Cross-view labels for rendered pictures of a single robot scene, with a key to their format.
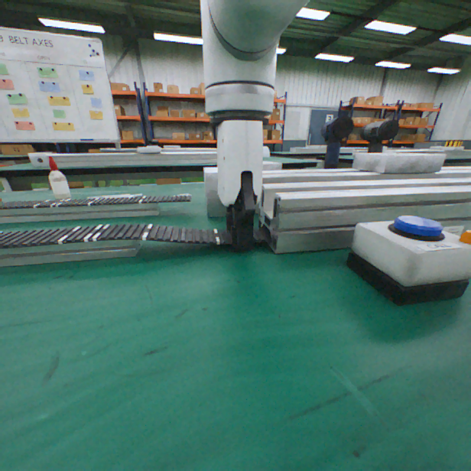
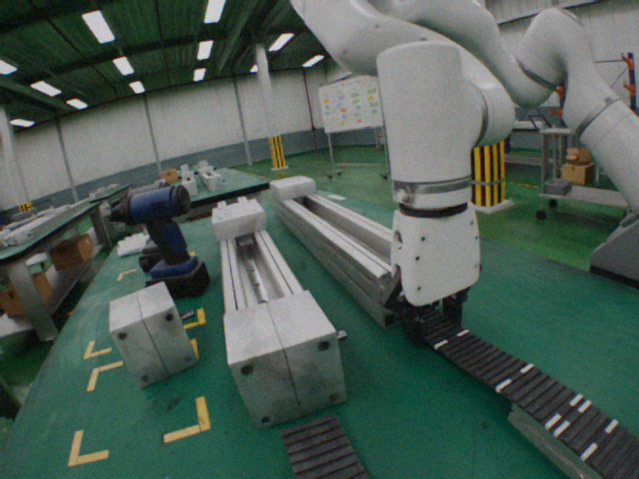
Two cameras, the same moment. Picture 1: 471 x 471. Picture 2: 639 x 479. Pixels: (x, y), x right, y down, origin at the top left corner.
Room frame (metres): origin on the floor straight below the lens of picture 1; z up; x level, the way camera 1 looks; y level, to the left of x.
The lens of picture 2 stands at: (0.46, 0.29, 1.05)
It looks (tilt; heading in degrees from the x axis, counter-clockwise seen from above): 20 degrees down; 264
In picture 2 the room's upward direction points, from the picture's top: 10 degrees counter-clockwise
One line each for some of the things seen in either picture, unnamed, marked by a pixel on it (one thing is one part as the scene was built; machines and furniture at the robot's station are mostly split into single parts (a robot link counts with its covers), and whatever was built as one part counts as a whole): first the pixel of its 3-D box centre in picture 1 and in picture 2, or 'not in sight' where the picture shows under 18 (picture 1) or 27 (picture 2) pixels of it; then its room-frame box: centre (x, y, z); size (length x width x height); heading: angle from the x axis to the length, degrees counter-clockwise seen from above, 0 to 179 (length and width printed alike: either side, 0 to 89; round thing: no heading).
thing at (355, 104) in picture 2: not in sight; (353, 128); (-1.15, -5.81, 0.97); 1.51 x 0.50 x 1.95; 125
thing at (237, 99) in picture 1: (238, 106); (430, 189); (0.31, 0.00, 0.97); 0.09 x 0.08 x 0.03; 10
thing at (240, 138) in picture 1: (238, 159); (435, 243); (0.30, 0.00, 0.91); 0.10 x 0.07 x 0.11; 10
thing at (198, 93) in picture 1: (184, 127); not in sight; (9.90, 2.14, 1.59); 2.83 x 0.98 x 3.17; 105
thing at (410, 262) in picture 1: (399, 252); not in sight; (0.21, -0.19, 0.81); 0.10 x 0.08 x 0.06; 10
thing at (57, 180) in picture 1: (57, 178); not in sight; (0.61, 0.51, 0.84); 0.04 x 0.04 x 0.12
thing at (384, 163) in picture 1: (393, 167); (239, 223); (0.57, -0.41, 0.87); 0.16 x 0.11 x 0.07; 100
